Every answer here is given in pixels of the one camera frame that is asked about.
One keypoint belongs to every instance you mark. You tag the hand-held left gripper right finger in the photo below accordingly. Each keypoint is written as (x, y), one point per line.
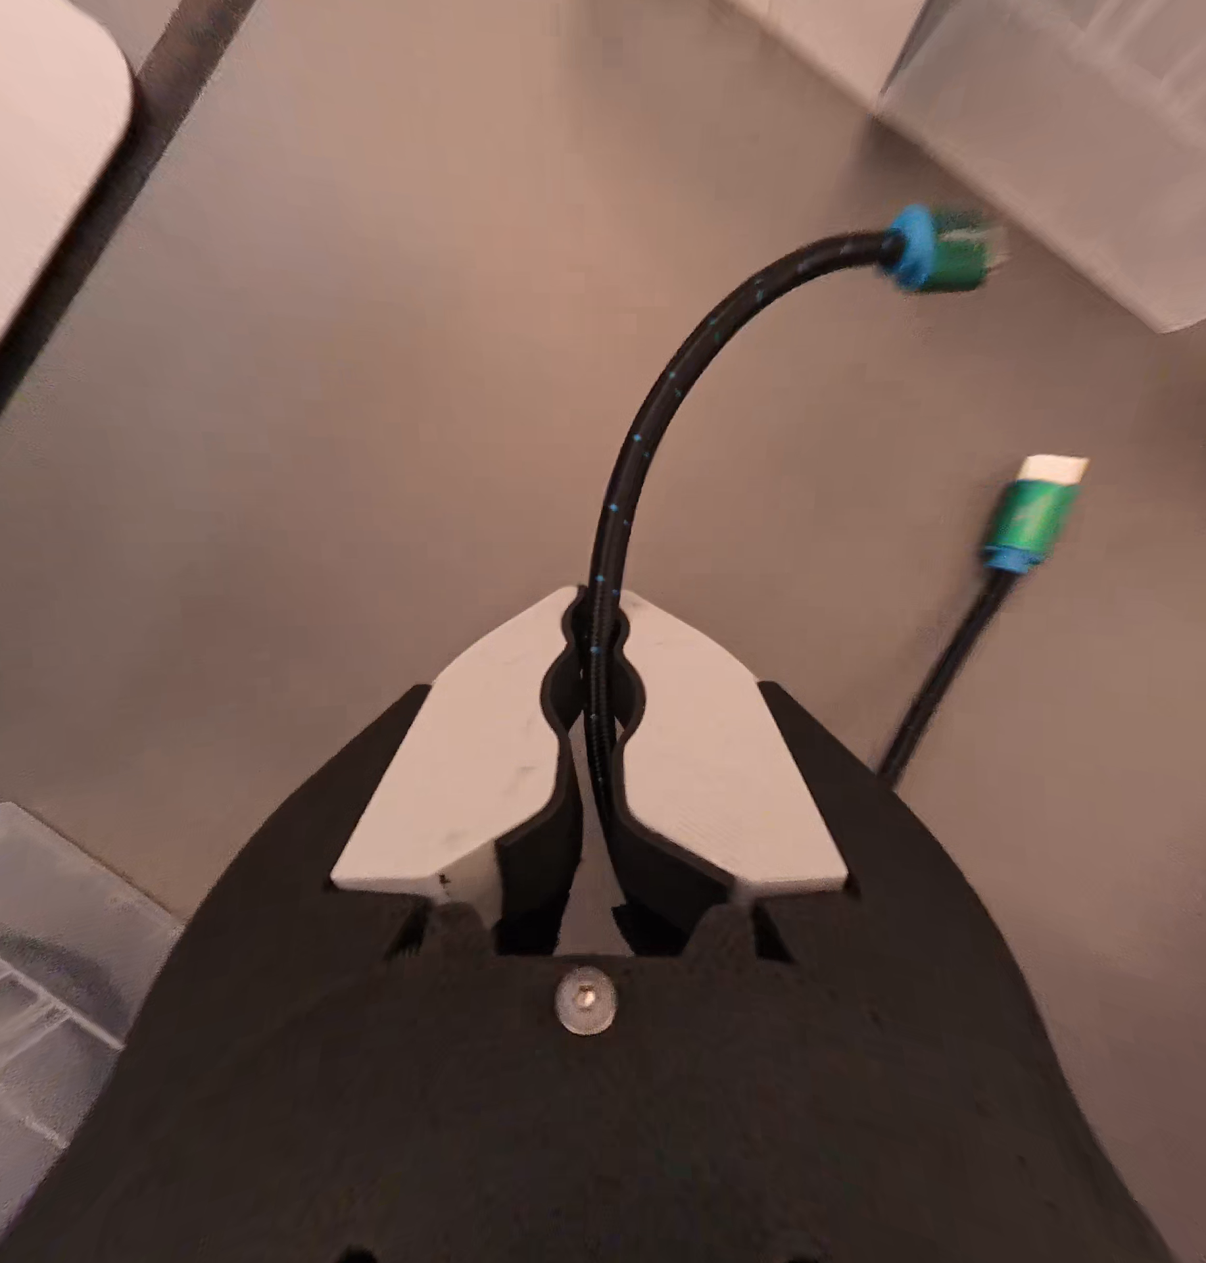
(721, 759)

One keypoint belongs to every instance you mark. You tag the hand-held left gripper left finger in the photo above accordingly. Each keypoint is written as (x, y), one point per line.
(464, 750)

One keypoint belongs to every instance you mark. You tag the clear plastic compartment bin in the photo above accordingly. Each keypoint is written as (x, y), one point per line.
(41, 888)

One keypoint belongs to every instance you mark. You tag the frosted plastic container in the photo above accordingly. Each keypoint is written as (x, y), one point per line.
(1057, 147)

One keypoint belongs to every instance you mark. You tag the white stand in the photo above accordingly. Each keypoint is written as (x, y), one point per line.
(30, 147)

